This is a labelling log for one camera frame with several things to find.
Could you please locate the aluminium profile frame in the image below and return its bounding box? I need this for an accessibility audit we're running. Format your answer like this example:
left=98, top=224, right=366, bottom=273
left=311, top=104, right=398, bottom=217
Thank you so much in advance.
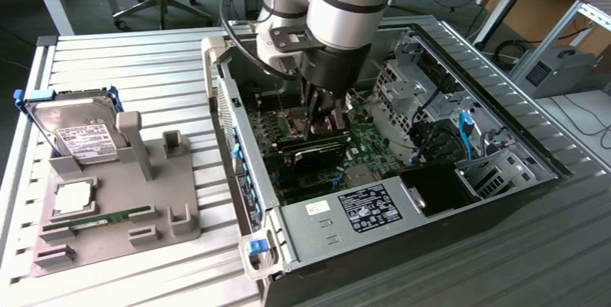
left=509, top=0, right=611, bottom=89

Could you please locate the blue wire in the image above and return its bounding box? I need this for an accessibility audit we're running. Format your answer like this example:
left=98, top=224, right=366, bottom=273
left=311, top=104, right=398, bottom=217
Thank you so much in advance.
left=458, top=112, right=477, bottom=161

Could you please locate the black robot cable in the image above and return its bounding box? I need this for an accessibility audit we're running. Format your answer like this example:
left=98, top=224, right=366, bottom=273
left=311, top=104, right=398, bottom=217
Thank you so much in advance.
left=221, top=0, right=298, bottom=81

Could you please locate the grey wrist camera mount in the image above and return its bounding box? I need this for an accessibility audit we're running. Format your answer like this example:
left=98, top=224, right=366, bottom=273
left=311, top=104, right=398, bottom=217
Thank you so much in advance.
left=257, top=26, right=327, bottom=79

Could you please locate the low slotted metal disk bay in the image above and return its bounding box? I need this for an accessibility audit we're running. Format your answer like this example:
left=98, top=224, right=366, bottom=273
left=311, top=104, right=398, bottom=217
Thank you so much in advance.
left=455, top=149, right=531, bottom=199

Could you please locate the coiled black cable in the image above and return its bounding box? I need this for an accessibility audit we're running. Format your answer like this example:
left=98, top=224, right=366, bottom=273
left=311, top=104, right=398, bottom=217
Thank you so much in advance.
left=494, top=40, right=529, bottom=68

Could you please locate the silver chipset heatsink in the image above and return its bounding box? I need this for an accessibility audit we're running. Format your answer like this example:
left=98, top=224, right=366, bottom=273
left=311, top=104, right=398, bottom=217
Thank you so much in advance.
left=346, top=164, right=377, bottom=185

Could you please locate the black slanted pole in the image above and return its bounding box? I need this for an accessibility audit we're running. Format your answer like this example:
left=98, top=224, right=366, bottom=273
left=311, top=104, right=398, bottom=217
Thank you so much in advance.
left=473, top=0, right=546, bottom=50

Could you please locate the black expansion slot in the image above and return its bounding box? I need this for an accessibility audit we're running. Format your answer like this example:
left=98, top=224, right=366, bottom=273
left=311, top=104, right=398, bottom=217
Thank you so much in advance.
left=281, top=180, right=335, bottom=195

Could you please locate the CPU socket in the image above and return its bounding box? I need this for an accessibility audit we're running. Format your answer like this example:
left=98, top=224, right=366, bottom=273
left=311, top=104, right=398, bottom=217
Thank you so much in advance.
left=281, top=107, right=311, bottom=137

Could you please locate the thin black cable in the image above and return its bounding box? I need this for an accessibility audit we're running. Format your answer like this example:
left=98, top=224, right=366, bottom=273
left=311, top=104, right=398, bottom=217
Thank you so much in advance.
left=549, top=94, right=611, bottom=136

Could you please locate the black graphics card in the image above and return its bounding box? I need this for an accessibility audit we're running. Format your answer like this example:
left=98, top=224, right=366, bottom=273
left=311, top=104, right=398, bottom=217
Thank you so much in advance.
left=281, top=135, right=353, bottom=175

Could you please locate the green RAM stick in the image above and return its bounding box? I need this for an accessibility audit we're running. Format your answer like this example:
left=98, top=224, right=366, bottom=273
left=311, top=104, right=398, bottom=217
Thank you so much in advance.
left=42, top=205, right=153, bottom=233

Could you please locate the hard disk in blue frame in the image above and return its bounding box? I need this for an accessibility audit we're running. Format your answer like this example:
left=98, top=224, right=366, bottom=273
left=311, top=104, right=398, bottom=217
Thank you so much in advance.
left=12, top=85, right=130, bottom=165

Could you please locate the silver CPU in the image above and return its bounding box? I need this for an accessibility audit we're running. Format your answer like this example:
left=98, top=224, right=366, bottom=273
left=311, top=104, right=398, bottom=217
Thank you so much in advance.
left=52, top=182, right=95, bottom=215

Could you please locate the blue case latch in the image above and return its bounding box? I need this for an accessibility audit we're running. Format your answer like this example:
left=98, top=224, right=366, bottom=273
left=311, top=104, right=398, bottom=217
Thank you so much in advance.
left=247, top=238, right=269, bottom=256

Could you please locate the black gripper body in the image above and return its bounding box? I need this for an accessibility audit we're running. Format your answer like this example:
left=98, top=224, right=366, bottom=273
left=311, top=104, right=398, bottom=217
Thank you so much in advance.
left=301, top=44, right=373, bottom=99

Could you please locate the open black PC case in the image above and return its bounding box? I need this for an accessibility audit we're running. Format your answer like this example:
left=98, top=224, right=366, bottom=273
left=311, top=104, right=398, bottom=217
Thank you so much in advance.
left=203, top=22, right=574, bottom=307

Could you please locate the grey power supply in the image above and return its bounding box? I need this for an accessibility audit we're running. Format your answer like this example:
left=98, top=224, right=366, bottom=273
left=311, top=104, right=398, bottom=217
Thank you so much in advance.
left=279, top=176, right=426, bottom=263

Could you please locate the grey parts rack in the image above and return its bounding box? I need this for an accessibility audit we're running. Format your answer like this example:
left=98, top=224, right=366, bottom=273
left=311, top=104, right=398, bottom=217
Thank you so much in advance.
left=28, top=109, right=203, bottom=278

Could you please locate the black wire bundle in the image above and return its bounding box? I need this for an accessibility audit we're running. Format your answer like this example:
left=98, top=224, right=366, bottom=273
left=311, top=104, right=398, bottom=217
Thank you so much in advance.
left=410, top=120, right=467, bottom=165

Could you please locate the black RAM stick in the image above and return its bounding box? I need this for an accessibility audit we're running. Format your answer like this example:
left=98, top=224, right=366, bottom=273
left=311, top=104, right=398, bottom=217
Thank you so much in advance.
left=279, top=134, right=353, bottom=155

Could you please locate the tall metal disk bay cage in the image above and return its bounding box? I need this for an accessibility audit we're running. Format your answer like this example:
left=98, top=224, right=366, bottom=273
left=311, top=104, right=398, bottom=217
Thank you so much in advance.
left=373, top=58, right=434, bottom=136

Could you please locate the green motherboard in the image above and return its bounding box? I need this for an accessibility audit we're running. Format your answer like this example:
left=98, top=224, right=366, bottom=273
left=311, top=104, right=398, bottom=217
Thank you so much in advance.
left=246, top=84, right=411, bottom=204

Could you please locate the grey computer tower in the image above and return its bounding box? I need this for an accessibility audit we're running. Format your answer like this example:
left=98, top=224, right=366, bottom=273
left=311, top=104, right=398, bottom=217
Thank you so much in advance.
left=525, top=47, right=601, bottom=99

